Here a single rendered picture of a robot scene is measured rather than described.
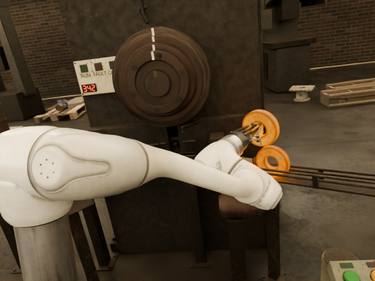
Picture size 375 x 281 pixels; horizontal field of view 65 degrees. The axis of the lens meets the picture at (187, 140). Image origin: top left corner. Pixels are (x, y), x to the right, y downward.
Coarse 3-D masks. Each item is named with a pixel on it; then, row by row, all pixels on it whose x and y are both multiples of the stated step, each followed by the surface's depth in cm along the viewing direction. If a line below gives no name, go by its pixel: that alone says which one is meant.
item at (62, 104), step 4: (60, 100) 557; (64, 100) 573; (56, 104) 551; (60, 104) 554; (64, 104) 562; (68, 104) 577; (56, 108) 553; (60, 108) 553; (64, 108) 571; (68, 108) 576
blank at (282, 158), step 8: (264, 152) 136; (272, 152) 133; (280, 152) 130; (256, 160) 140; (264, 160) 137; (280, 160) 132; (288, 160) 131; (272, 168) 137; (280, 168) 133; (288, 168) 132; (272, 176) 137
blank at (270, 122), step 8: (256, 112) 119; (264, 112) 117; (248, 120) 122; (256, 120) 120; (264, 120) 118; (272, 120) 116; (272, 128) 117; (264, 136) 121; (272, 136) 118; (256, 144) 125; (264, 144) 122
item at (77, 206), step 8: (80, 200) 146; (88, 200) 145; (72, 208) 141; (80, 208) 140; (72, 216) 144; (72, 224) 146; (80, 224) 148; (72, 232) 147; (80, 232) 149; (80, 240) 150; (80, 248) 151; (88, 248) 153; (80, 256) 152; (88, 256) 154; (88, 264) 156; (88, 272) 157; (96, 272) 159; (88, 280) 158; (96, 280) 160; (104, 280) 174; (112, 280) 174
